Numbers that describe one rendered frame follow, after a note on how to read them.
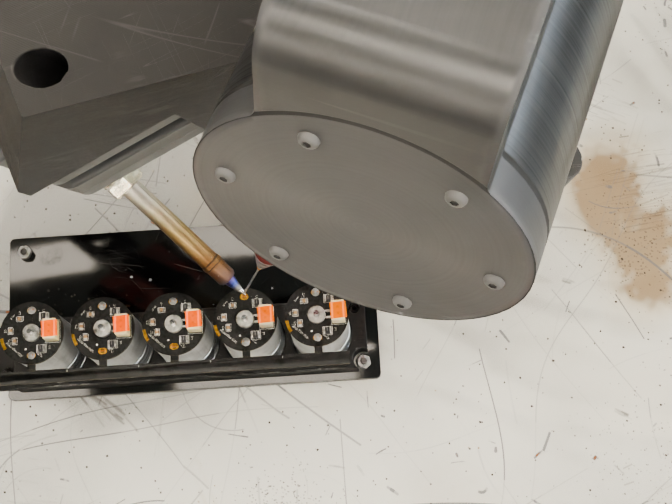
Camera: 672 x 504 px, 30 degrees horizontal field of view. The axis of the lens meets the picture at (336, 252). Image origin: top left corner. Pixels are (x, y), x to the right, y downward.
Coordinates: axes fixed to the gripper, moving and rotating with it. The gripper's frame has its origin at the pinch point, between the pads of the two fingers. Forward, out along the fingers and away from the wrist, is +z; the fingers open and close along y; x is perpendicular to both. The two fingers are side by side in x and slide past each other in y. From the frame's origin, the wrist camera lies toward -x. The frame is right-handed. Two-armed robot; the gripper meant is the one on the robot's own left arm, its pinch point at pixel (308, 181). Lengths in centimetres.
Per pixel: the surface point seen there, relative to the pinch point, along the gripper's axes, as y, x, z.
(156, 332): 0.0, -3.5, 11.8
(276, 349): 1.9, 1.2, 13.3
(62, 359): -0.9, -6.9, 14.6
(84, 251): -6.0, -3.8, 17.4
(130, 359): 0.1, -4.4, 14.1
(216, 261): -1.4, -0.8, 9.8
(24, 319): -2.6, -7.9, 13.3
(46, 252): -6.6, -5.3, 17.9
